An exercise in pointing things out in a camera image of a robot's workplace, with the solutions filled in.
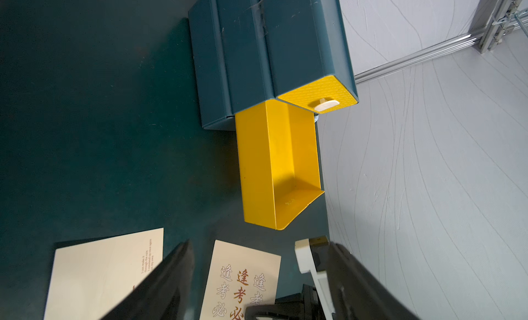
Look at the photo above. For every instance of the beige postcard large red characters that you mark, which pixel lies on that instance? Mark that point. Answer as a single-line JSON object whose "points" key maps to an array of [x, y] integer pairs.
{"points": [[239, 277]]}

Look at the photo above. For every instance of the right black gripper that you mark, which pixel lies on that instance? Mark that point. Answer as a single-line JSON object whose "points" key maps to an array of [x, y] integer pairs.
{"points": [[301, 306]]}

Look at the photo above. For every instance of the beige postcard small red text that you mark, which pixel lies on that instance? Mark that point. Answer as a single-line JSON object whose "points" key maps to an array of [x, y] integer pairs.
{"points": [[90, 279]]}

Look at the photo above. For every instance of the yellow drawer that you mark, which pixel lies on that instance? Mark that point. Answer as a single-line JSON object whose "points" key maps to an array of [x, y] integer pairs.
{"points": [[278, 163], [322, 96]]}

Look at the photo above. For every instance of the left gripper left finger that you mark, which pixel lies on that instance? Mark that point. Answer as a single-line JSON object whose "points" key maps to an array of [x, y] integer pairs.
{"points": [[165, 292]]}

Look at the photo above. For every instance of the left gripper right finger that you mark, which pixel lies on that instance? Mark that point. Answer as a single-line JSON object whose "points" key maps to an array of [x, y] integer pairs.
{"points": [[356, 293]]}

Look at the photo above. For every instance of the teal drawer cabinet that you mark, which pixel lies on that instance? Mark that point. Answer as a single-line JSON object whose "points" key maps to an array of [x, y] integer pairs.
{"points": [[247, 52]]}

